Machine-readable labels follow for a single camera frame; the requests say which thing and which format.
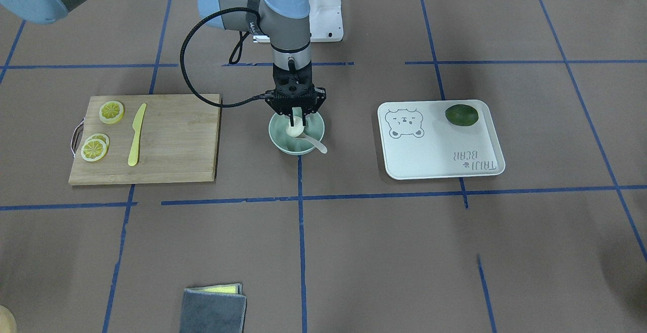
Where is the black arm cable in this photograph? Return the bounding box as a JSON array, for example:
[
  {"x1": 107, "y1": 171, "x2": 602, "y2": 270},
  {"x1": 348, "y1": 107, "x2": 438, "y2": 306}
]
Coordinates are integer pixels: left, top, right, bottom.
[{"x1": 180, "y1": 8, "x2": 276, "y2": 109}]

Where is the metal cutting board handle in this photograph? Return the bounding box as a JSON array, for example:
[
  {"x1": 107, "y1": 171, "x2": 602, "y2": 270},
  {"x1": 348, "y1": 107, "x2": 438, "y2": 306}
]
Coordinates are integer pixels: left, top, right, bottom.
[{"x1": 70, "y1": 117, "x2": 85, "y2": 158}]

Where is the white steamed bun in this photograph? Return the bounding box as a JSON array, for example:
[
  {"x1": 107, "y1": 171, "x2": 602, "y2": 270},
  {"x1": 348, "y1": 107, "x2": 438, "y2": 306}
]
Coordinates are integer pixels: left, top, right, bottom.
[{"x1": 285, "y1": 107, "x2": 305, "y2": 134}]

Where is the grey yellow folded cloth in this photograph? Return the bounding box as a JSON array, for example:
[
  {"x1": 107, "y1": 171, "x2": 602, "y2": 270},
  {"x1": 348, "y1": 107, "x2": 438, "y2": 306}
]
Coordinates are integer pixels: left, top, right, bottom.
[{"x1": 179, "y1": 283, "x2": 247, "y2": 332}]

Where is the upper lemon slice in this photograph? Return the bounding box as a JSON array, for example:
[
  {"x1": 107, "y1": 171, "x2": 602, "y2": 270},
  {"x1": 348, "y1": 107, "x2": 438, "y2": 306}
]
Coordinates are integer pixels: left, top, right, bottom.
[{"x1": 81, "y1": 138, "x2": 108, "y2": 162}]

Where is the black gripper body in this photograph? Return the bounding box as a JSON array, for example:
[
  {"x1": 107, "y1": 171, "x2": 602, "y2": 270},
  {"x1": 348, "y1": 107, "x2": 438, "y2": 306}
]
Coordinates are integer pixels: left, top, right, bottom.
[{"x1": 265, "y1": 64, "x2": 327, "y2": 117}]

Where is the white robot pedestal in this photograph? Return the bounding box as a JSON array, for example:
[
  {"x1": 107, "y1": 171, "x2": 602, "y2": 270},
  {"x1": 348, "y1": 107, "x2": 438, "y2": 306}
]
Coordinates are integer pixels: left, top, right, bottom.
[{"x1": 247, "y1": 0, "x2": 344, "y2": 54}]

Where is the lower lemon slice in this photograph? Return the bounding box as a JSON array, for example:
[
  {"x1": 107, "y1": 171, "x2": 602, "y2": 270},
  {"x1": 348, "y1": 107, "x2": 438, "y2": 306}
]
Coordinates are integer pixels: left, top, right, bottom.
[{"x1": 99, "y1": 100, "x2": 125, "y2": 124}]

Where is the yellow plastic knife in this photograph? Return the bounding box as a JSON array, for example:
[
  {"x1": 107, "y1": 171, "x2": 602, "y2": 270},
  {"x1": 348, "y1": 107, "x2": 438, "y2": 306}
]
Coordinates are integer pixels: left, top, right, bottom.
[{"x1": 127, "y1": 103, "x2": 147, "y2": 167}]

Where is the white bear serving tray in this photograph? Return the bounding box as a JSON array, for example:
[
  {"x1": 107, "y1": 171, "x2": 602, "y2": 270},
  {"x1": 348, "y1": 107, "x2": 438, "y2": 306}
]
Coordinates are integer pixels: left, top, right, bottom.
[{"x1": 378, "y1": 100, "x2": 506, "y2": 179}]

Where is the mint green bowl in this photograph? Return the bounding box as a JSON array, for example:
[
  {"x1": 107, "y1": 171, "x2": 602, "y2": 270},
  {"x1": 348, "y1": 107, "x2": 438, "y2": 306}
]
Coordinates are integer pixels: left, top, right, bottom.
[{"x1": 268, "y1": 113, "x2": 325, "y2": 156}]

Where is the white ceramic spoon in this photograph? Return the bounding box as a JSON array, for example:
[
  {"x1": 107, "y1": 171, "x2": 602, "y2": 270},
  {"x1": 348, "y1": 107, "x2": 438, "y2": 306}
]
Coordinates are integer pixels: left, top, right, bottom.
[{"x1": 287, "y1": 132, "x2": 328, "y2": 154}]

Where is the hidden middle lemon slice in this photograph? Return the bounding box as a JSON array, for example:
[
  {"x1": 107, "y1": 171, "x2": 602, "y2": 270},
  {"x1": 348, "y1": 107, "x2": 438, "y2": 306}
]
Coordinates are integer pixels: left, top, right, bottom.
[{"x1": 85, "y1": 133, "x2": 110, "y2": 148}]

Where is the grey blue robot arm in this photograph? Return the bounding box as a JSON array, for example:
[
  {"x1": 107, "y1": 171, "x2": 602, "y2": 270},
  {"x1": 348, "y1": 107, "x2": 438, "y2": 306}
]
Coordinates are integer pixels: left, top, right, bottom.
[{"x1": 1, "y1": 0, "x2": 326, "y2": 126}]

